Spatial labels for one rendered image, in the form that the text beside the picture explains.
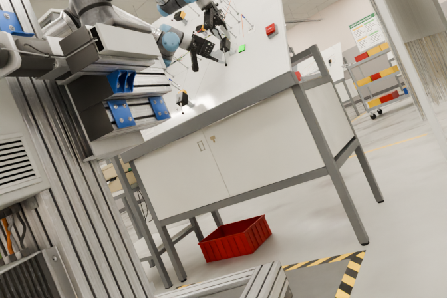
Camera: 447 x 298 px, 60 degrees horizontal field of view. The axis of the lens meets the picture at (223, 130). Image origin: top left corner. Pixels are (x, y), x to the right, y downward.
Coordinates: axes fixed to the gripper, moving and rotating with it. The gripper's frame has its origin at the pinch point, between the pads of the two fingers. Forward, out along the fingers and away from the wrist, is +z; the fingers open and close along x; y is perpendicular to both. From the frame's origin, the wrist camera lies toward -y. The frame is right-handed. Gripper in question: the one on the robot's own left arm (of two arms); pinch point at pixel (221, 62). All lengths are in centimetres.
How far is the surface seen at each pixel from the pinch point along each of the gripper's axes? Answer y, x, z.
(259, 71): 4.5, -15.8, 13.4
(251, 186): -50, -24, 33
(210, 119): -28.2, -5.9, 4.8
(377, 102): 27, 311, 403
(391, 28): 45, -45, 47
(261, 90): -2.7, -23.7, 14.5
